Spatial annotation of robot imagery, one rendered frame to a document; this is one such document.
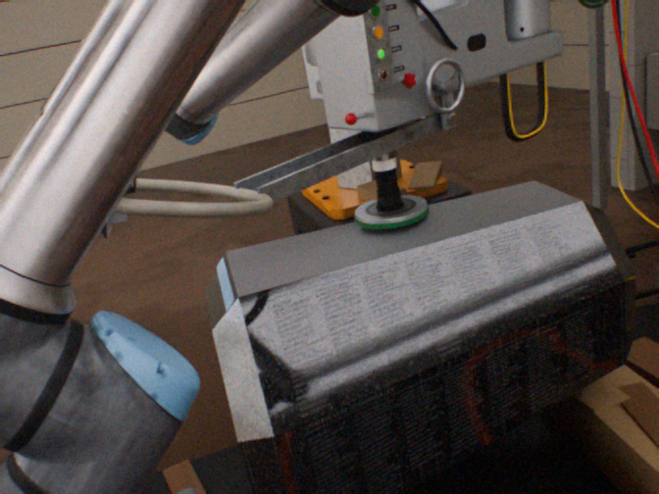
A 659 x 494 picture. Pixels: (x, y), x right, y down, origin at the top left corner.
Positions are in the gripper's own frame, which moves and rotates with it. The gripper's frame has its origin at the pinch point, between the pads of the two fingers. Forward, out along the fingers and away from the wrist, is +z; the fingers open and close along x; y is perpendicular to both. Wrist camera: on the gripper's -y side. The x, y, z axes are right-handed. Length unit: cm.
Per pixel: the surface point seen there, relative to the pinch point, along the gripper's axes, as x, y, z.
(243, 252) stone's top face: 66, -2, 13
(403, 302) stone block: 57, 49, 17
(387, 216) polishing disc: 77, 37, -1
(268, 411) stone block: 28, 28, 41
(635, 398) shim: 111, 111, 48
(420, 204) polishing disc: 85, 44, -5
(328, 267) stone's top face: 55, 29, 11
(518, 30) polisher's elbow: 118, 61, -60
